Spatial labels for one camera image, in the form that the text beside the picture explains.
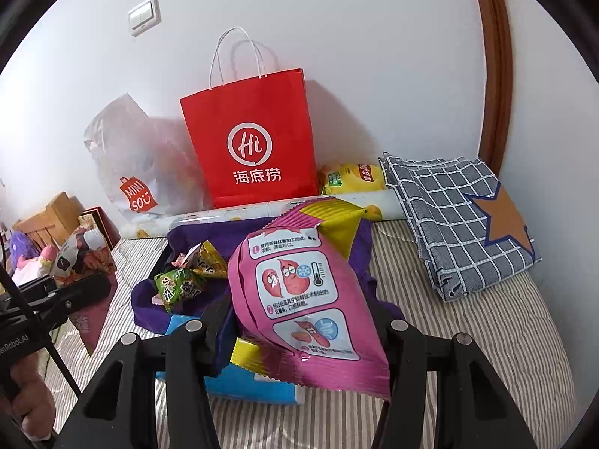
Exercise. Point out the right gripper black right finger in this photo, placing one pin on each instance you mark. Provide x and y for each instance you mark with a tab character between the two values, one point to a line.
474	407

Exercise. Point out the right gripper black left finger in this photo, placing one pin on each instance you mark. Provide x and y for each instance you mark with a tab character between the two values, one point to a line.
117	407

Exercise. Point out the green snack packet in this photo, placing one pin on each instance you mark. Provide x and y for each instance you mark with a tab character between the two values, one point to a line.
177	286

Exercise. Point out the large magenta snack bag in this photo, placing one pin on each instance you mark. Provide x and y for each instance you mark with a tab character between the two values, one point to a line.
304	315

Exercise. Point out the pink cat snack packet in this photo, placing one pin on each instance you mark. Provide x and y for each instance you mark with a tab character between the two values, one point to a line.
85	262

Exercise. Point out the yellow triangular snack packet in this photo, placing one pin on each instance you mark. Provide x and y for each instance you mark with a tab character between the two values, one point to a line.
204	260

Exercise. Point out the person's left hand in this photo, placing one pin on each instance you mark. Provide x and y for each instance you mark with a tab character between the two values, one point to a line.
34	406

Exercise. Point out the wooden headboard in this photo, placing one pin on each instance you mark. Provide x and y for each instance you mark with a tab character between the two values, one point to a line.
54	224

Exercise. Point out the blue tissue pack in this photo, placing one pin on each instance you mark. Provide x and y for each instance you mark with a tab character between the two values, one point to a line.
235	382

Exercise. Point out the purple towel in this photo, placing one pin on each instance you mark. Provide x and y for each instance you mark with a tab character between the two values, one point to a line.
277	360

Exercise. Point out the grey checked star cloth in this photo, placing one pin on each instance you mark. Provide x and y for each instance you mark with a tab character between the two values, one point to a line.
469	233

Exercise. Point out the white Miniso plastic bag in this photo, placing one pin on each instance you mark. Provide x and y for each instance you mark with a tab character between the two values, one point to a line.
147	166

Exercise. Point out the yellow chips bag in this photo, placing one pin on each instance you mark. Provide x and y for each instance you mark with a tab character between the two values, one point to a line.
351	178

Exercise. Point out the red Haidilao paper bag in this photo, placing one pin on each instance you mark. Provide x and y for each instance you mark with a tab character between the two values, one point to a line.
253	137

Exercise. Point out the white wall switch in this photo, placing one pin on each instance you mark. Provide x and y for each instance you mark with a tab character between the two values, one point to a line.
143	17

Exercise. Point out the brown wooden door frame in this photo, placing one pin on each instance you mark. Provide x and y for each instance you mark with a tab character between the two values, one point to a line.
497	43

